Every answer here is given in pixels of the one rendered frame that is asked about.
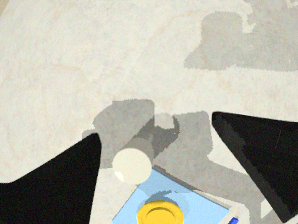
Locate light blue mat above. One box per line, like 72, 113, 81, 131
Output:
112, 168, 230, 224

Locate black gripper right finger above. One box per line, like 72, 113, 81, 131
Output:
212, 111, 298, 224

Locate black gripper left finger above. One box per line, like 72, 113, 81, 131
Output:
0, 133, 101, 224

